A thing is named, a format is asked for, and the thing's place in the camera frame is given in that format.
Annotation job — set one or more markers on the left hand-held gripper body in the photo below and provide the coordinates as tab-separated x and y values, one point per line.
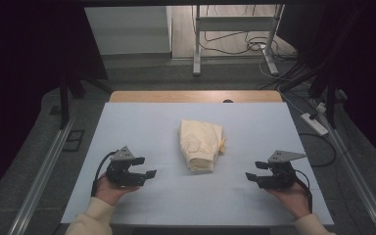
124	173

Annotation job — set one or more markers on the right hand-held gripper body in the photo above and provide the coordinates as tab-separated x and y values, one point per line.
279	178

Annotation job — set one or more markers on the person's left hand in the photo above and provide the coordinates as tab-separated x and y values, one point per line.
111	192

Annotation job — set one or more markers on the person's right hand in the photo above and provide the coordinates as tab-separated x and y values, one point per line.
290	200

